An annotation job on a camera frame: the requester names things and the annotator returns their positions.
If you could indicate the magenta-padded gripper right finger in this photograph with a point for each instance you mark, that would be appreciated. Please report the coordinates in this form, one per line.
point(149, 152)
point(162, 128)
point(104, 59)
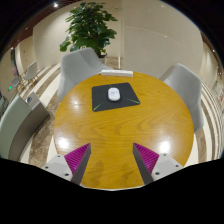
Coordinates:
point(164, 164)

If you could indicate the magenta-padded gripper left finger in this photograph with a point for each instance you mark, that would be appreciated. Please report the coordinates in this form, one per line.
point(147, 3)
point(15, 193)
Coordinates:
point(59, 165)

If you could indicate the white cartoon-print computer mouse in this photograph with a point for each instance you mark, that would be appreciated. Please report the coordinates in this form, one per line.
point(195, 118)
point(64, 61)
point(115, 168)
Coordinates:
point(113, 94)

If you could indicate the black mouse pad green lines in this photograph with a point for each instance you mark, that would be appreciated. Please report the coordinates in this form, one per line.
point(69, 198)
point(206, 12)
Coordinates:
point(100, 96)

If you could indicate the grey shell chair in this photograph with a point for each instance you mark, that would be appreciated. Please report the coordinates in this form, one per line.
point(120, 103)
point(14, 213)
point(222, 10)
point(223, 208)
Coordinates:
point(78, 68)
point(185, 86)

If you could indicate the small grey distant chair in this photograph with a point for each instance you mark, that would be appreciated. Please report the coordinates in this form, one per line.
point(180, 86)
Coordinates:
point(31, 70)

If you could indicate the white power strip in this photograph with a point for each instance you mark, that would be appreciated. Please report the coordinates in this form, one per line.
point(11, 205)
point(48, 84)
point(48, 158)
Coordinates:
point(116, 73)

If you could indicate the green potted plant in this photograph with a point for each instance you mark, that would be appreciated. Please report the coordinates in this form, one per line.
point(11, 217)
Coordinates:
point(90, 28)

